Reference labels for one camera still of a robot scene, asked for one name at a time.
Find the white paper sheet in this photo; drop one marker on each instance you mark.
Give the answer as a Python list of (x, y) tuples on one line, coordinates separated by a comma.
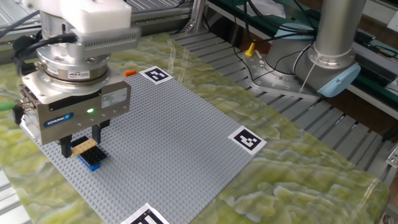
[(267, 7)]

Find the grey Lego baseplate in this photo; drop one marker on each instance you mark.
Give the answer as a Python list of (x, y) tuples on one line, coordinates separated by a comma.
[(171, 140)]

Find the black white fiducial marker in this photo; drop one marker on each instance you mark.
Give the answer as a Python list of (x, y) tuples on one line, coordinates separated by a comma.
[(247, 140), (156, 75), (146, 216)]

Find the yellow plastic clip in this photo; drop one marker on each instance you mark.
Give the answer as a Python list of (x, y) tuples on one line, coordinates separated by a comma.
[(250, 49)]

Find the black Lego plate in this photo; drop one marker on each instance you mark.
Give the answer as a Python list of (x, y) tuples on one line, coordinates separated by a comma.
[(94, 155)]

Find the silver Schunk gripper body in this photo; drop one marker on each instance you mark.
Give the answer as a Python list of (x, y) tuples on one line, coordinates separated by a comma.
[(74, 115)]

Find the green marble pattern mat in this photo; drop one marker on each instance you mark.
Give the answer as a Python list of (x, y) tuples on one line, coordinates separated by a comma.
[(295, 186)]

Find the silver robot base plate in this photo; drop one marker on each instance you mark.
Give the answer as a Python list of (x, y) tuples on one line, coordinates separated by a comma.
[(264, 81)]

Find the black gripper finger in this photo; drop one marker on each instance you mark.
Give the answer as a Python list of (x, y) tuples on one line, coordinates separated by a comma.
[(66, 147), (97, 132)]

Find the blue Lego brick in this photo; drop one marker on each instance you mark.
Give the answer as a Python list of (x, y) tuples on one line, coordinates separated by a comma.
[(91, 167)]

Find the orange Lego brick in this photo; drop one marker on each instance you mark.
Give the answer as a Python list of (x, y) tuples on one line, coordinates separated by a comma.
[(130, 72)]

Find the silver UR5 robot arm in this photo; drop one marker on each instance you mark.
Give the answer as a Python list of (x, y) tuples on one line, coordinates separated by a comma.
[(339, 28)]

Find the aluminium frame post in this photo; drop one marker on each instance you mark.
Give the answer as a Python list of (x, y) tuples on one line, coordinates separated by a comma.
[(199, 12)]

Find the tan Lego plate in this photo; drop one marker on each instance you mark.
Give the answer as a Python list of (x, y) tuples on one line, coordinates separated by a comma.
[(84, 147)]

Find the white metal corner bracket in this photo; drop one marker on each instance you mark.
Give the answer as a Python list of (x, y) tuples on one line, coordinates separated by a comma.
[(392, 157)]

